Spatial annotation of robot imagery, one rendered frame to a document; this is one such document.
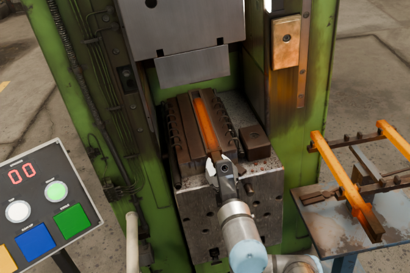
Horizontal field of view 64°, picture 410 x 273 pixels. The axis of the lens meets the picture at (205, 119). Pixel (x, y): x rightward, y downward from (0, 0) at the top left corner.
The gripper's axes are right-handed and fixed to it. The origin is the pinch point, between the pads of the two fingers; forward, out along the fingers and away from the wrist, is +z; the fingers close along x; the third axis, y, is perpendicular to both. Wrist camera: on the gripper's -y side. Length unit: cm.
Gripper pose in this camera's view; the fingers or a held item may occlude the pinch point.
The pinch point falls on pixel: (216, 157)
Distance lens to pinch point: 105.9
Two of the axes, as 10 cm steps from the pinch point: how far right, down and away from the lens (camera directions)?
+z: -1.9, -5.7, 8.0
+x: 9.7, -2.1, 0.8
